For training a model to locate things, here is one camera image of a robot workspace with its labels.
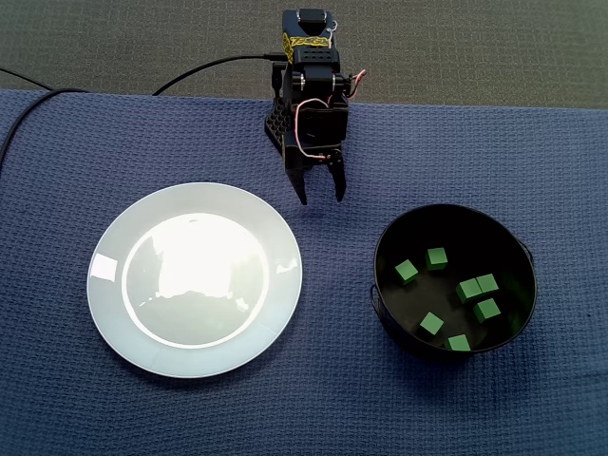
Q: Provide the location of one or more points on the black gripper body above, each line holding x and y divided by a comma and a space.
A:
304, 167

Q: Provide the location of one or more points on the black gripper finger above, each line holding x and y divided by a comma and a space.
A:
338, 178
298, 185

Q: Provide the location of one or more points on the green cube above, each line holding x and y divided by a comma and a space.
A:
458, 343
486, 311
406, 272
489, 283
468, 290
436, 260
431, 326

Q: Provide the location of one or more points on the black robot arm with stickers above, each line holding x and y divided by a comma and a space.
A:
311, 62

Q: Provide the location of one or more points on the black round container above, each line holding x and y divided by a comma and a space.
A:
394, 313

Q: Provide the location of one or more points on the blue woven table cloth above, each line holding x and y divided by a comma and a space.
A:
332, 404

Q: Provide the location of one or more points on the white round plate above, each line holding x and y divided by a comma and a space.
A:
199, 342

